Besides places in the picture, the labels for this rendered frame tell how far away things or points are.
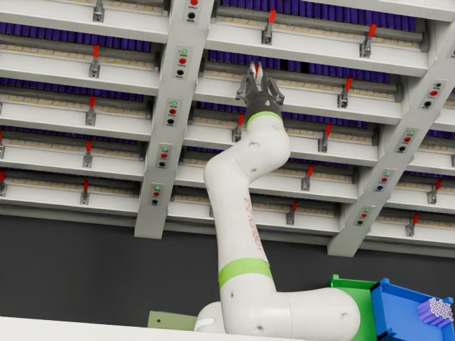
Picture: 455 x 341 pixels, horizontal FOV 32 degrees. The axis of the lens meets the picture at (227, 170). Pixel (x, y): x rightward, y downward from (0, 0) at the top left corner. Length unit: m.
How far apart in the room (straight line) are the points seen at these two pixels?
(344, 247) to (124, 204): 0.80
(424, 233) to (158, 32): 1.31
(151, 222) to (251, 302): 1.14
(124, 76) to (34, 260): 0.81
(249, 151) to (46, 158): 0.85
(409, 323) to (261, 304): 1.26
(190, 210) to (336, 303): 1.12
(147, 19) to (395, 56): 0.66
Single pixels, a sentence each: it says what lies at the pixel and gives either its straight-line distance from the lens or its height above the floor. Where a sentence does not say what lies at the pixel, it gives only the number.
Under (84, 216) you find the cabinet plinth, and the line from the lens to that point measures 2.74.
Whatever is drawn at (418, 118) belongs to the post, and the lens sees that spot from 2.32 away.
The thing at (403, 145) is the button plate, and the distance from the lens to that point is 2.40.
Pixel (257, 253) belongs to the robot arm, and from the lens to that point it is 1.68.
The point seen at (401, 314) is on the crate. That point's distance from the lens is 2.77.
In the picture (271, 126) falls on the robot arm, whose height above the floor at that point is 0.97.
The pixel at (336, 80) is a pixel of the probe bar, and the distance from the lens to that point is 2.26.
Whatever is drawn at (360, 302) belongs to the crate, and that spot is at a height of 0.00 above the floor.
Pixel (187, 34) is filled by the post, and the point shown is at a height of 0.96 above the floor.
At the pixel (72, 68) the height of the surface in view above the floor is 0.76.
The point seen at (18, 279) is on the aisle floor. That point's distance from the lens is 2.66.
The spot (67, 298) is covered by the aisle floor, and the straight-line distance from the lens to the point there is 2.62.
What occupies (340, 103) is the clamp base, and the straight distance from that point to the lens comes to 2.24.
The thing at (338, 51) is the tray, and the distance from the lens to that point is 2.11.
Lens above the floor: 2.31
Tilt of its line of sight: 51 degrees down
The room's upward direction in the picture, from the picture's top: 17 degrees clockwise
